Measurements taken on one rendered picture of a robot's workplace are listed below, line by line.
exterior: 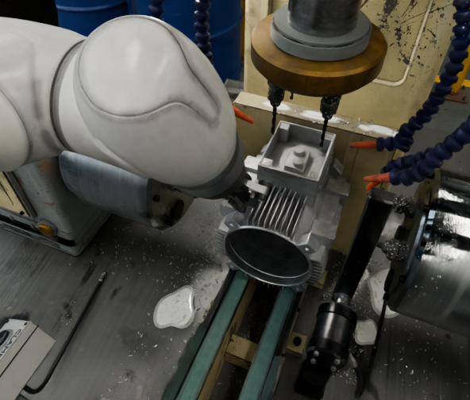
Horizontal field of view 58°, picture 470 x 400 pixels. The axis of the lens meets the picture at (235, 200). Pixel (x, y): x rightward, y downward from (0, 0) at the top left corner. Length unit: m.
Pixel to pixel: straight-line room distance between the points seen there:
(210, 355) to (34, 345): 0.27
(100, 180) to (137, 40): 0.50
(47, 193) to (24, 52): 0.53
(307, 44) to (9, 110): 0.34
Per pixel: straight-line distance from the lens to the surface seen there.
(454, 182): 0.70
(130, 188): 0.74
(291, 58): 0.56
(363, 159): 0.79
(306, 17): 0.55
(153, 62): 0.28
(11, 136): 0.38
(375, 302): 0.96
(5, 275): 1.08
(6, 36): 0.40
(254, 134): 0.82
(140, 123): 0.28
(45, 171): 0.85
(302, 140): 0.77
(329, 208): 0.73
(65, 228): 0.97
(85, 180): 0.79
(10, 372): 0.65
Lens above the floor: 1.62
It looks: 49 degrees down
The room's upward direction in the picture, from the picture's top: straight up
